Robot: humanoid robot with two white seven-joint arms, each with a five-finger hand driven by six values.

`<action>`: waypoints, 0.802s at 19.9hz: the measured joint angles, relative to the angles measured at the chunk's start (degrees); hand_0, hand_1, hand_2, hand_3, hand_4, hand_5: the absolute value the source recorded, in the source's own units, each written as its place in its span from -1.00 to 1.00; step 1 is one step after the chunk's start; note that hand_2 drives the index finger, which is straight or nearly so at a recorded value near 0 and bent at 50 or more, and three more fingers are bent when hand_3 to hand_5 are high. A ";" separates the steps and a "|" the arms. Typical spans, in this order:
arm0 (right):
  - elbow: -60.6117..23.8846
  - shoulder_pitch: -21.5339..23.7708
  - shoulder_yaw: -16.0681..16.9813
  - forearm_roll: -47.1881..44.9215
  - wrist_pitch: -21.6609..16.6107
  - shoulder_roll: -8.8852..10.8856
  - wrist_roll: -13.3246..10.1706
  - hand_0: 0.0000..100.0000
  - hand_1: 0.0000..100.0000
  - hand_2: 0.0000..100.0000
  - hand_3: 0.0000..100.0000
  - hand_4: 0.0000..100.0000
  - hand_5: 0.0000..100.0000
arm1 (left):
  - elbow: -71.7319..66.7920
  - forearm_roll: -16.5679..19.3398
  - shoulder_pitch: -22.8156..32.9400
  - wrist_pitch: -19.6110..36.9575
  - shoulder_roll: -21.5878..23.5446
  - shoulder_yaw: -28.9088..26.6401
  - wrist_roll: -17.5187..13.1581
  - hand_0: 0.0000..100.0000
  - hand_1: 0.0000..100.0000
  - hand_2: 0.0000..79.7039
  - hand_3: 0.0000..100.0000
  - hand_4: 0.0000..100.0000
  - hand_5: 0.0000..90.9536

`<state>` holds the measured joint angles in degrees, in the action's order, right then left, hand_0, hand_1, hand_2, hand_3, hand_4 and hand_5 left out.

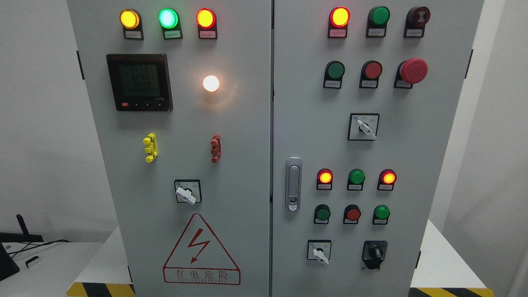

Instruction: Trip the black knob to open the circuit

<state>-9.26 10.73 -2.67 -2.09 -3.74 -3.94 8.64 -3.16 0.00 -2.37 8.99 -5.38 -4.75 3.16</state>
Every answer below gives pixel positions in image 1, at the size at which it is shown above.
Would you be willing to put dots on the white platform with hazard stripes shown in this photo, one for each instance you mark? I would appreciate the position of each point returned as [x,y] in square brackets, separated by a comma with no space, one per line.
[440,271]

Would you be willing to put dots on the green indicator middle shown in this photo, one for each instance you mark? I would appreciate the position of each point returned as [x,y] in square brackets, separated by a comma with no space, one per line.
[356,180]

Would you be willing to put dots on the red push button lower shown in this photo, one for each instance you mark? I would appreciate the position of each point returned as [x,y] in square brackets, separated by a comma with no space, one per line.
[351,214]

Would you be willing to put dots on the upper right white selector switch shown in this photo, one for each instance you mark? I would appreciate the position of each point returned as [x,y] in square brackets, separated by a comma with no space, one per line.
[363,126]

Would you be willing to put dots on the white glowing lamp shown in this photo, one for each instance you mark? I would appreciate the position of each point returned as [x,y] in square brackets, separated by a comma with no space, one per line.
[211,83]

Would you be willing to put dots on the black digital power meter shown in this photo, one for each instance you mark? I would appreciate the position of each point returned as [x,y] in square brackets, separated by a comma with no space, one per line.
[140,82]

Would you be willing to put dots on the left white selector switch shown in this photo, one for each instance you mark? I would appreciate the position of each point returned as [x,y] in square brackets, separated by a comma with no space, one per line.
[188,191]

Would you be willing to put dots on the lower white selector switch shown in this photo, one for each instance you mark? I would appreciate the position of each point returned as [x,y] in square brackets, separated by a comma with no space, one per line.
[319,250]

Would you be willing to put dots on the green push button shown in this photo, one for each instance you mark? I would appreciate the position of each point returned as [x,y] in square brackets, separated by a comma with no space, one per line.
[381,215]
[321,214]
[333,75]

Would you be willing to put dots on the red emergency stop button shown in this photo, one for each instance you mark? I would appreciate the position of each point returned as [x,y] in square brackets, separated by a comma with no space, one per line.
[409,72]

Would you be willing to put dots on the grey electrical cabinet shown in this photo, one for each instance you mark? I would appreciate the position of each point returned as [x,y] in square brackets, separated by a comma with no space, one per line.
[270,58]

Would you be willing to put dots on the green lit indicator light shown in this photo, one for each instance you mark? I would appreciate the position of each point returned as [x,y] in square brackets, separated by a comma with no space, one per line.
[170,24]

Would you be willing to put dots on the red push button upper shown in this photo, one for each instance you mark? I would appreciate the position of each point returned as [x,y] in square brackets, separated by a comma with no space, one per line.
[370,73]

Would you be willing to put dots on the red lit indicator right door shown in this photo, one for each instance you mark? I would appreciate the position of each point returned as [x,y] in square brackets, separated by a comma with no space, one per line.
[338,23]

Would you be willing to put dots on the white selector switch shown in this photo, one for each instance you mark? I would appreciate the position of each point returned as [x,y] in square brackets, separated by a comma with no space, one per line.
[188,191]
[363,126]
[319,250]

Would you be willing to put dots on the silver door latch handle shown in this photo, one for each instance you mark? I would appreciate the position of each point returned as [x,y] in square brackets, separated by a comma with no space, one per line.
[293,178]

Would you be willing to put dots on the green push button upper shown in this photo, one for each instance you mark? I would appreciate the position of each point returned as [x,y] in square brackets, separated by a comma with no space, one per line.
[333,75]

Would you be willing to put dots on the red push button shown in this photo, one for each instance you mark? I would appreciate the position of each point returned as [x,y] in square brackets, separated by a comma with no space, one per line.
[351,214]
[370,73]

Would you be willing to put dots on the red lit indicator middle left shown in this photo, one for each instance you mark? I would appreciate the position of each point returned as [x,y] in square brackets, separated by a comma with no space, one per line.
[324,179]

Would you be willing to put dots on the green push button lower right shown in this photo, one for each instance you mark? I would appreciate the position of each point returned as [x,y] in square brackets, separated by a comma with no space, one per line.
[381,215]

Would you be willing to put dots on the black device with antenna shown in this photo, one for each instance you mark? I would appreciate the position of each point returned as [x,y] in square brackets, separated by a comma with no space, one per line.
[24,236]

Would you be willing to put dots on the green indicator top right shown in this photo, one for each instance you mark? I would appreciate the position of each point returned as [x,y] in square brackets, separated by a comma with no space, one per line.
[377,20]

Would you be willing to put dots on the black rotary knob switch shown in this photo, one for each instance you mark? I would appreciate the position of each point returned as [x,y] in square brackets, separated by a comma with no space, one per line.
[374,253]

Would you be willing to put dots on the green push button lower left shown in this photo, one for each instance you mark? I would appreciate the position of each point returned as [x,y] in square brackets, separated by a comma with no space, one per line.
[321,214]

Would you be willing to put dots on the red high voltage warning sticker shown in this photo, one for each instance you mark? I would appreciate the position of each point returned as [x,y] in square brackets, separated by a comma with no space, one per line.
[200,258]

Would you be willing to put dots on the black monitor corner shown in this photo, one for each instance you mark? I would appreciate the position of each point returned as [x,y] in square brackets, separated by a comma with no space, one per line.
[8,267]

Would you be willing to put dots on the red lit indicator light left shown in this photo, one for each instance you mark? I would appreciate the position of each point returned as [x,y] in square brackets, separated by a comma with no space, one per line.
[207,23]

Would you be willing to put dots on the yellow indicator light top left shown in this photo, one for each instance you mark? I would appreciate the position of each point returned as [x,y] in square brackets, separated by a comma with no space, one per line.
[132,25]

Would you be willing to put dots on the small white black adapter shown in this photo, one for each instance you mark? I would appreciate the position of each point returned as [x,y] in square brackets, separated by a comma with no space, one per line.
[32,261]

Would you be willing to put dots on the red indicator middle right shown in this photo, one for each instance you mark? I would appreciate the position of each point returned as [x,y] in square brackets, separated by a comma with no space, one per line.
[386,180]

